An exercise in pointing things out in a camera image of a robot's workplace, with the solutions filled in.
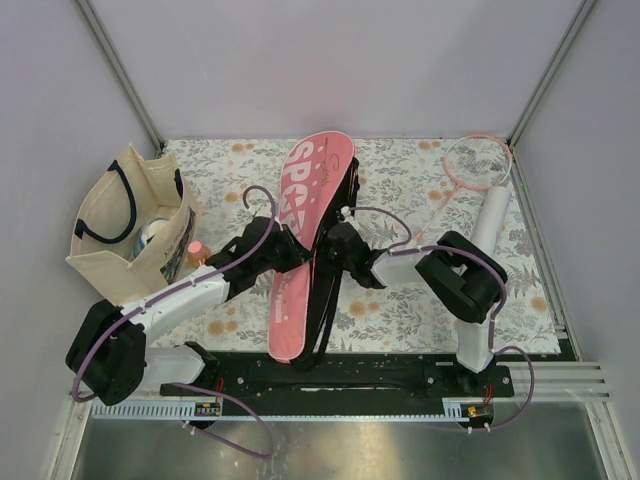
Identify white shuttlecock tube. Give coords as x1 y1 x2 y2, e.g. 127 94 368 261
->
471 186 511 257

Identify floral table mat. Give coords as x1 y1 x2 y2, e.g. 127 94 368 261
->
158 139 560 355

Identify cream canvas tote bag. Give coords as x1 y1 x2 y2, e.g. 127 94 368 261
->
66 146 201 305

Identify white blue item in tote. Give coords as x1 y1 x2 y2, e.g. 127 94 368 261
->
131 217 169 259

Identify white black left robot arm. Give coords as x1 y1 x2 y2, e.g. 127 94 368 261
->
65 217 313 405

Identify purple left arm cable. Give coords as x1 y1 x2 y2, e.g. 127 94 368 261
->
72 185 281 404

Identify pink white racket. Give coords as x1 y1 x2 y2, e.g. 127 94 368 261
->
414 134 513 242

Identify pink racket cover bag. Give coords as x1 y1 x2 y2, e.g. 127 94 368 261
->
268 131 359 371

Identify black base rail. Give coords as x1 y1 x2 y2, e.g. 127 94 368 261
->
159 349 516 419

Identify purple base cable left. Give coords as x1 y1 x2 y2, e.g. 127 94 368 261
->
164 382 279 461

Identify peach drink bottle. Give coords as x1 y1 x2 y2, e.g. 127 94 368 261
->
187 240 210 269

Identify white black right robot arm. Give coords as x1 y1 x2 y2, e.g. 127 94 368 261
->
316 222 508 396

